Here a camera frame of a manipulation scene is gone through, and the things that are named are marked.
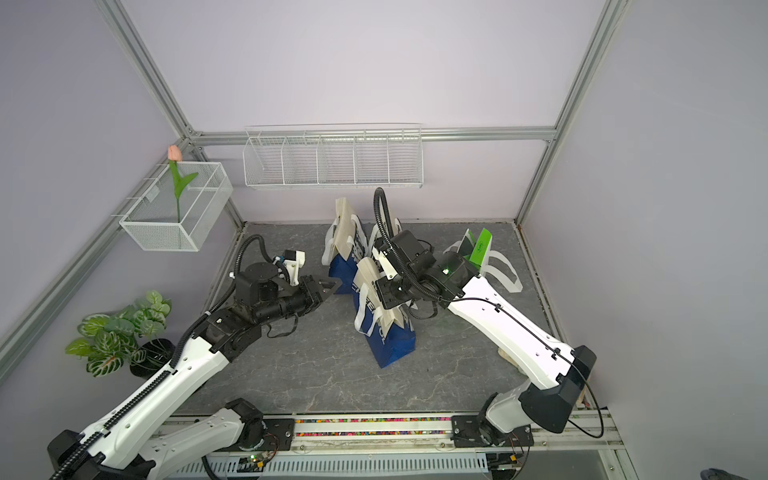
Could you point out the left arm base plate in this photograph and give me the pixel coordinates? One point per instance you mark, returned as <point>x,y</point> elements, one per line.
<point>276,434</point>

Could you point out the cream work glove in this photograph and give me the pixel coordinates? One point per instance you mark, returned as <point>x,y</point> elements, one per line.
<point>582,401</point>

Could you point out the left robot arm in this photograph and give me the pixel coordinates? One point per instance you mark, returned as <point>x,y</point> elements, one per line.
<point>122,445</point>

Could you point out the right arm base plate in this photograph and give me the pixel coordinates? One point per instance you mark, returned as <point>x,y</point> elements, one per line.
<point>469,431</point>

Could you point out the back left blue tote bag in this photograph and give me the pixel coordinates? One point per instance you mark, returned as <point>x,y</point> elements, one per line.
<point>344,245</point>

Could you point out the white mesh wall basket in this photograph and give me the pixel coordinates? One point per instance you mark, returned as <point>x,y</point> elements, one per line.
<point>151,220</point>

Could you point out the white wire wall shelf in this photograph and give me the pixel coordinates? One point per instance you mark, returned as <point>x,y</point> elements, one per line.
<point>333,155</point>

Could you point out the potted green plant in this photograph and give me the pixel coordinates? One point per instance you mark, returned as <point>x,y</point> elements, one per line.
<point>129,338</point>

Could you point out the green white takeout bag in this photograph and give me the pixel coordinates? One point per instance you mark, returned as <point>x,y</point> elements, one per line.
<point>477,249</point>

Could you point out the white vent grille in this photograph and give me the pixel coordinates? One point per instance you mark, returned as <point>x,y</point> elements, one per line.
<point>349,465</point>

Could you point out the back right blue tote bag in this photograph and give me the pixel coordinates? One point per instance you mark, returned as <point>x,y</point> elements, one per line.
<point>392,225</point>

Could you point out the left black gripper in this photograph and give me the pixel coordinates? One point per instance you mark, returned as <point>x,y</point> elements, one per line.
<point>314,291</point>

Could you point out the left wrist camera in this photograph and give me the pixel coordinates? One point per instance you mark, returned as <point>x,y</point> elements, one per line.
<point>290,263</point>

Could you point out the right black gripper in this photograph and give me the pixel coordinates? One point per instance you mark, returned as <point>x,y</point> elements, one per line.
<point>389,299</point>

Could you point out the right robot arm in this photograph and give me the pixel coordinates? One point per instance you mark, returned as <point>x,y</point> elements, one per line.
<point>557,373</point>

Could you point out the pink artificial tulip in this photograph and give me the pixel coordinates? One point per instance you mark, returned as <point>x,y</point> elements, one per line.
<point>180,182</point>

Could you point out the blue beige tote bag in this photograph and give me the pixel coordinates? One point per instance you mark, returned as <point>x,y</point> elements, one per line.
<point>388,332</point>

